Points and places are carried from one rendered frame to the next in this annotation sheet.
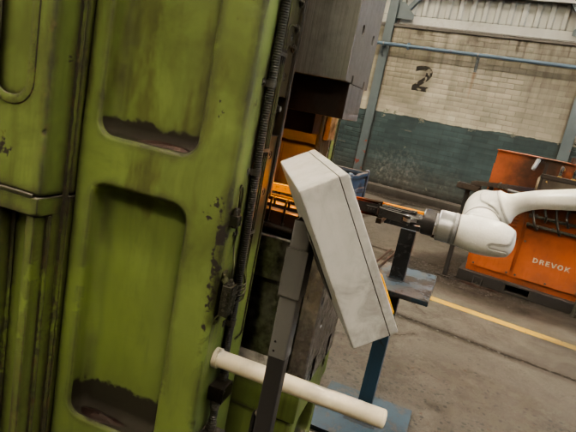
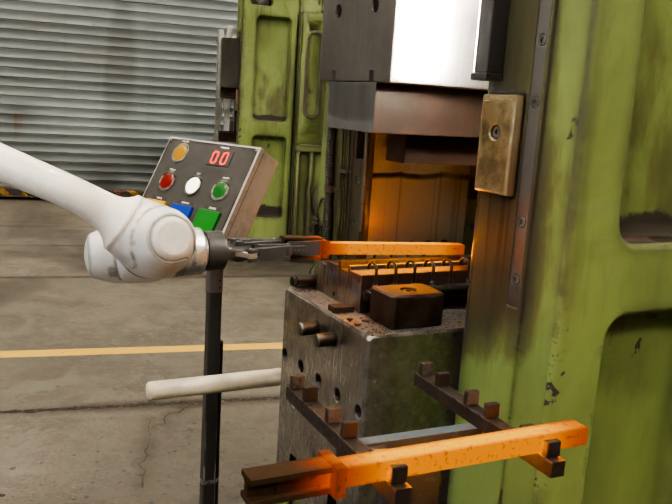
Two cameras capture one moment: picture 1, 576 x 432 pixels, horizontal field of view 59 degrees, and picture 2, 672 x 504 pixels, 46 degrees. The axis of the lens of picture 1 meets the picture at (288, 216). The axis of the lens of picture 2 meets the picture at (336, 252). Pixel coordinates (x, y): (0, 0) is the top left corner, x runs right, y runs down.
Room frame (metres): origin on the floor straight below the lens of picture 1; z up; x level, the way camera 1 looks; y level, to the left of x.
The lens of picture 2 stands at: (2.62, -1.25, 1.33)
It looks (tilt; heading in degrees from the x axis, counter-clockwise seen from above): 11 degrees down; 136
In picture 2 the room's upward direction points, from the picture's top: 4 degrees clockwise
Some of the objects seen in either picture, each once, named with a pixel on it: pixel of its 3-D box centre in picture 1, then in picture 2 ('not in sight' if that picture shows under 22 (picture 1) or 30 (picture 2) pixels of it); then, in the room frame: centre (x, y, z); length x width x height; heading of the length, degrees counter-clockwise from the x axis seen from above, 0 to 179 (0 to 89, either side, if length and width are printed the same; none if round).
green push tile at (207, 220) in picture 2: not in sight; (205, 225); (1.04, -0.15, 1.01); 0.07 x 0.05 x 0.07; 8
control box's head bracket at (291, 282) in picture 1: (315, 264); not in sight; (0.93, -0.07, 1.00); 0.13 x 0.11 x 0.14; 163
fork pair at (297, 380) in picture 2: not in sight; (371, 380); (1.90, -0.45, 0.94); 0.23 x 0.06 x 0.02; 71
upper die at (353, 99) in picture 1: (285, 90); (436, 111); (1.54, 0.08, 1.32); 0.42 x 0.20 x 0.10; 73
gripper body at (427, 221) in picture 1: (419, 219); (226, 250); (1.43, -0.37, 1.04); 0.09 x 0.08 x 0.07; 73
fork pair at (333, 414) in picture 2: not in sight; (414, 412); (2.01, -0.49, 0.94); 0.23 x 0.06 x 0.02; 71
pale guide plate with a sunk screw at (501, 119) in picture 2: (333, 116); (498, 144); (1.82, -0.09, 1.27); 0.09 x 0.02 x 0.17; 163
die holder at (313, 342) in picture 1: (252, 281); (429, 398); (1.60, 0.07, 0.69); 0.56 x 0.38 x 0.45; 73
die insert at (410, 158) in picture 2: (271, 114); (455, 149); (1.58, 0.11, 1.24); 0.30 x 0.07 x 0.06; 73
